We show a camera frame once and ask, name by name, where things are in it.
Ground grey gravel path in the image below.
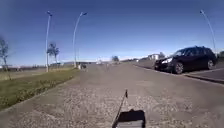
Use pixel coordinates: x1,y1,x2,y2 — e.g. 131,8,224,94
0,63,224,128

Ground building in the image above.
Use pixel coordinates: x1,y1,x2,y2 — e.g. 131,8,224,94
147,53,161,61

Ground grey street lamp pole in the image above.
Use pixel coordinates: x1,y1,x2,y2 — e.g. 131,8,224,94
199,9,218,54
72,11,88,69
44,10,53,73

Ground robot's own part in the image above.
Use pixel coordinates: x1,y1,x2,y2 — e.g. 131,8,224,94
111,89,147,128

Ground small tree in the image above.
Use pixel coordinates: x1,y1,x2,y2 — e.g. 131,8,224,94
46,42,61,65

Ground black car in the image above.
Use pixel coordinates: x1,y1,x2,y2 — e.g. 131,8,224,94
153,45,218,75

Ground green grass strip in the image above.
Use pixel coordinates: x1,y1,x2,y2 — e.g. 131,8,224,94
0,68,81,111

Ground grey kerb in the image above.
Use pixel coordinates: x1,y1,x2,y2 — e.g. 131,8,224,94
133,64,224,85

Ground grey asphalt road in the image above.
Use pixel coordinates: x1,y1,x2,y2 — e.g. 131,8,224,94
135,59,224,82

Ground bare tree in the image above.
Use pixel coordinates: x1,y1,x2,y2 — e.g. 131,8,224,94
0,37,12,81

